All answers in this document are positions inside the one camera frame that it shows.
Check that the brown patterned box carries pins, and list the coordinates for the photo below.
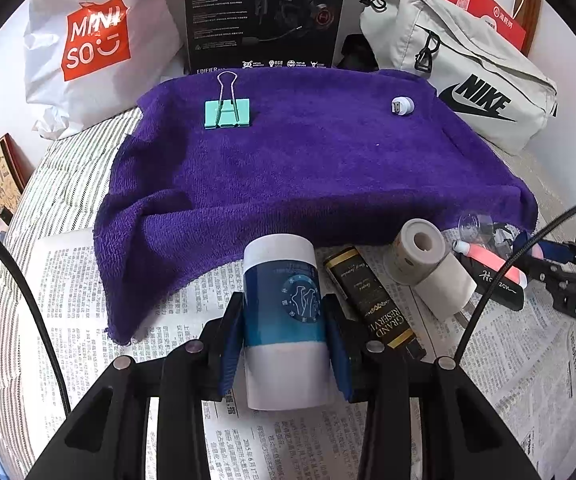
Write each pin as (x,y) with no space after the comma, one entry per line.
(0,175)

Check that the green binder clip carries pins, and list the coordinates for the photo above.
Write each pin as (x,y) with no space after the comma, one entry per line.
(227,115)

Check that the grey tape roll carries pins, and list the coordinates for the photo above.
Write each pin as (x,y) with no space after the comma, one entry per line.
(403,265)

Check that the light grey sling bag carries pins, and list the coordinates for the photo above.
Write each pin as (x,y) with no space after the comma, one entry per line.
(468,50)

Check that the black and gold box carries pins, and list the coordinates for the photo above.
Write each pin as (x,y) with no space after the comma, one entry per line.
(368,295)

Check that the newspaper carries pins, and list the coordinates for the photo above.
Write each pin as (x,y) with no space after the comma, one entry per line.
(167,310)

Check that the black case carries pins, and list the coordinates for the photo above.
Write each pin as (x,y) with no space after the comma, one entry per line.
(498,290)

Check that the pink lip balm tube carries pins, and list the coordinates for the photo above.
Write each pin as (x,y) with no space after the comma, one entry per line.
(488,256)

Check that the purple towel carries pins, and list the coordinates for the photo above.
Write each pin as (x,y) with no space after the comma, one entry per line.
(318,170)

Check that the white plastic bag red label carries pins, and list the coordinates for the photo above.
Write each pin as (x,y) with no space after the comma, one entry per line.
(92,40)

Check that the brown wooden frame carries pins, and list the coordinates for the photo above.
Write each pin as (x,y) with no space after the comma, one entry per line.
(533,20)

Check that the red paper bag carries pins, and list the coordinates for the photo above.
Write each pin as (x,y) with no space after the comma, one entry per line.
(505,25)

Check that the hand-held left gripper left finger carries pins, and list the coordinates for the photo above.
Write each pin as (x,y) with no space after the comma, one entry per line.
(230,355)

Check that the black headset box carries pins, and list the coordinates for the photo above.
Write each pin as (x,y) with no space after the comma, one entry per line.
(227,20)

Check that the white and blue bottle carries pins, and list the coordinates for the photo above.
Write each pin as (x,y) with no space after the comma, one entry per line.
(283,270)

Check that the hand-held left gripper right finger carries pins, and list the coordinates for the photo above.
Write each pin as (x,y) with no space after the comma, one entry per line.
(340,360)

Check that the small clear jar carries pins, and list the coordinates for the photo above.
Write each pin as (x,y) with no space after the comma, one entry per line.
(473,227)

